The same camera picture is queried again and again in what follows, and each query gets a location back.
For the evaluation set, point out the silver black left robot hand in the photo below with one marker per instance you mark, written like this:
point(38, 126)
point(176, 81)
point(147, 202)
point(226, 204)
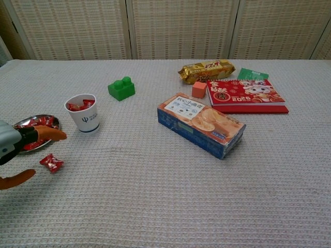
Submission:
point(10, 139)

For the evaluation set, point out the round silver metal plate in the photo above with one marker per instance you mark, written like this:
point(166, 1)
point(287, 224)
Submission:
point(26, 119)

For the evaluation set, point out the red candy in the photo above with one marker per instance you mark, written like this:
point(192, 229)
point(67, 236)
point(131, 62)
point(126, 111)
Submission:
point(88, 103)
point(73, 106)
point(51, 163)
point(49, 121)
point(32, 145)
point(35, 122)

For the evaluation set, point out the white paper cup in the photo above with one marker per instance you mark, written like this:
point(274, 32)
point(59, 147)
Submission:
point(88, 121)

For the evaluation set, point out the brown screen panel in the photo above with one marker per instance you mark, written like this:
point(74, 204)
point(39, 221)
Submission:
point(9, 31)

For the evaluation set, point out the green toy building brick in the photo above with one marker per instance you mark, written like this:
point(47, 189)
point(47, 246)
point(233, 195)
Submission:
point(121, 90)

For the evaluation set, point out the woven folding screen panel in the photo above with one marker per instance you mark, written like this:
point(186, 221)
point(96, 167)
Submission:
point(72, 28)
point(279, 28)
point(181, 28)
point(324, 49)

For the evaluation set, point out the white woven tablecloth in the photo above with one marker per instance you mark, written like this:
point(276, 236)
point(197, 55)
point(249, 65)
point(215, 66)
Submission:
point(155, 193)

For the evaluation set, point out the orange blue cookie box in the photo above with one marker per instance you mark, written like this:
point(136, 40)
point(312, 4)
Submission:
point(196, 124)

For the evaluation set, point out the small orange cube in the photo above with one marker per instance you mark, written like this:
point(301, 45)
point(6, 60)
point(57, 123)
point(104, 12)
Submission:
point(198, 90)

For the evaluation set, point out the gold biscuit packet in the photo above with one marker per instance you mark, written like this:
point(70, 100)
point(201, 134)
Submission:
point(207, 71)

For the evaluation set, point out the red desk calendar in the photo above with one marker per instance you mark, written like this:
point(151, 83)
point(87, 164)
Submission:
point(243, 93)

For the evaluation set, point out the green foil sachet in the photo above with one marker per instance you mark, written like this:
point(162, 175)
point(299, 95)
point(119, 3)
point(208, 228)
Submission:
point(249, 75)

